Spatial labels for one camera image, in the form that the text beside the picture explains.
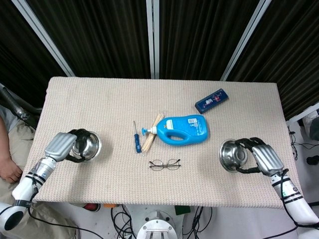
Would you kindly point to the red emergency stop button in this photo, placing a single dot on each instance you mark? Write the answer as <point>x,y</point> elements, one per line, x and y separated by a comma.
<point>91,207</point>

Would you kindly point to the metal bowl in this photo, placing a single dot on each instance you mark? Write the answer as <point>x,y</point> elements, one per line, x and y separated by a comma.
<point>231,154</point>
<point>92,147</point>

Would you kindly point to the white silver robot torso base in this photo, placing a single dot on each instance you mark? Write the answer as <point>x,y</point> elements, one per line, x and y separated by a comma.
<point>157,224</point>

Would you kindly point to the thin black framed glasses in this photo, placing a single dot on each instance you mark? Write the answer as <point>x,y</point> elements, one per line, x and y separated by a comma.
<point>162,164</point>

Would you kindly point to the green block under table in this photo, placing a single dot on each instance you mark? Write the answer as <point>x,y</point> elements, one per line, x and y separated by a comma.
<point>183,210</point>

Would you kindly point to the person in beige trousers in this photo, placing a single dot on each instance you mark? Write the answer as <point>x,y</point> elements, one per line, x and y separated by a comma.
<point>10,171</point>

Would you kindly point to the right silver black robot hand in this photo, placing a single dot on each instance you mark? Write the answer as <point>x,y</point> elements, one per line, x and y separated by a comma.
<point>266,156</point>

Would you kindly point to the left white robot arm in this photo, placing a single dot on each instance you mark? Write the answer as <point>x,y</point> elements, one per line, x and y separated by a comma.
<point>25,185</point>

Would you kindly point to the blue detergent pump bottle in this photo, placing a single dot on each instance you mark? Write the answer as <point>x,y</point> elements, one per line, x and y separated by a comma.
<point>189,132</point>

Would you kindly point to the dark blue printed box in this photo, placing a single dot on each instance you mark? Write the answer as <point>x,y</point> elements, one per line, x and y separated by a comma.
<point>211,99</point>

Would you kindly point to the small black floor object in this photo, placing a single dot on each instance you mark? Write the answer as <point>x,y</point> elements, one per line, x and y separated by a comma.
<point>312,159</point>

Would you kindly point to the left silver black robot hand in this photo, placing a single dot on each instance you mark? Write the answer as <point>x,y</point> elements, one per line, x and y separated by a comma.
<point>59,145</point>

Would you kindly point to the black curtain panel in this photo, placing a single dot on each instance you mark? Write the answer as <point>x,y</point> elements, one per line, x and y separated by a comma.
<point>99,37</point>
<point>294,49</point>
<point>20,49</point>
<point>199,37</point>

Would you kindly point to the black foam wrapped pipe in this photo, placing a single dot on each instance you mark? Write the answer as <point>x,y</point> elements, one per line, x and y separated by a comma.
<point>15,104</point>

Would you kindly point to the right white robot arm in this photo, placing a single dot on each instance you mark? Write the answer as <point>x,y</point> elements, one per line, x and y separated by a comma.
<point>296,201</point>

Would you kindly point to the white double frame post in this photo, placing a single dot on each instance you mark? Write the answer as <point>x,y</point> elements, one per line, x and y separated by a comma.
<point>152,37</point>

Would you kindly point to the beige waffle tablecloth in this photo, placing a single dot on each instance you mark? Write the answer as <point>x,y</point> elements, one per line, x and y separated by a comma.
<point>112,112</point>

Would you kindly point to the bundle of wooden sticks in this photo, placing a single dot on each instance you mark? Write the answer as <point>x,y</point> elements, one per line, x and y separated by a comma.
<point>147,145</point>

